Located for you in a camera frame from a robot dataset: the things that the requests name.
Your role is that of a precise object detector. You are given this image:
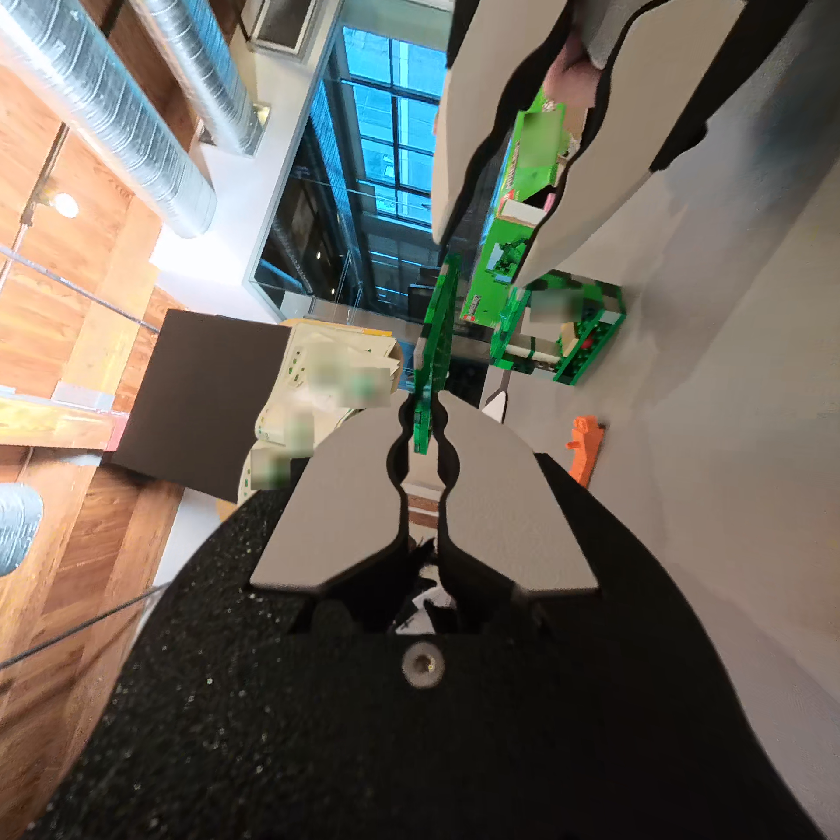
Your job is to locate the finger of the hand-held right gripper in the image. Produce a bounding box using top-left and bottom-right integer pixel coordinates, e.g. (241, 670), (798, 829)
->
(430, 0), (578, 248)
(512, 0), (750, 288)

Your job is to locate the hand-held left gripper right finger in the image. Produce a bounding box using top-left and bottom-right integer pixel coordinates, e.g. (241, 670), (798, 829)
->
(435, 390), (601, 599)

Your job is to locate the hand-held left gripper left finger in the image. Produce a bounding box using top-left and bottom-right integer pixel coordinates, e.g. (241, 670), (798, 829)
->
(249, 394), (403, 596)

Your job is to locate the green lego wall panel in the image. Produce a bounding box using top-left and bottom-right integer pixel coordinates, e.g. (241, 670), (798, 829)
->
(412, 252), (463, 457)

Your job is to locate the green lego set box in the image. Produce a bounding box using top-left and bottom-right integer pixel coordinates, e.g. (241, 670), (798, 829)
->
(459, 88), (573, 329)

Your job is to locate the green lego block structure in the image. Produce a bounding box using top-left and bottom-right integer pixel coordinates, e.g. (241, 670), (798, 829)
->
(491, 271), (626, 386)

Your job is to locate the person's right hand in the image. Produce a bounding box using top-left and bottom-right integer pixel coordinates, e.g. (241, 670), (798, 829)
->
(548, 31), (602, 110)

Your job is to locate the orange brick separator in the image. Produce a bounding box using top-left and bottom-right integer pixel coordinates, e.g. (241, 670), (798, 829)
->
(566, 415), (609, 488)

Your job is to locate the large paned window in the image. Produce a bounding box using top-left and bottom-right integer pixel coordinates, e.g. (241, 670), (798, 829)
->
(246, 26), (455, 317)

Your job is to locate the stack of white papers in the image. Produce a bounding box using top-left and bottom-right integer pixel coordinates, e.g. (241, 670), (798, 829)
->
(239, 320), (406, 508)

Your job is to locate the black board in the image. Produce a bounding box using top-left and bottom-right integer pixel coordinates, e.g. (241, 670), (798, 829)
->
(110, 308), (294, 504)

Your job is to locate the white ceiling vent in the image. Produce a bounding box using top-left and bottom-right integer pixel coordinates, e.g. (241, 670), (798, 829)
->
(251, 0), (317, 63)

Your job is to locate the grey metal rod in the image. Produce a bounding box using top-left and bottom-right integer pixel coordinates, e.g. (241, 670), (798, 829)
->
(0, 243), (163, 329)

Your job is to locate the slim silver air duct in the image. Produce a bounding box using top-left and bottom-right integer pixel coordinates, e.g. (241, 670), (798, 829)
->
(128, 0), (265, 157)

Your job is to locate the thin black wire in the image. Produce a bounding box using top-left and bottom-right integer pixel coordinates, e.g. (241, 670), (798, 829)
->
(0, 584), (166, 672)

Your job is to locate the short silver air duct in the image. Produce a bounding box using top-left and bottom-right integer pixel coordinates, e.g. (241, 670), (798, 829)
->
(0, 483), (45, 579)

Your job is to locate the large silver air duct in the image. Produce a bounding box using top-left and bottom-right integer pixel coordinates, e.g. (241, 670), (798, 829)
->
(0, 0), (218, 240)

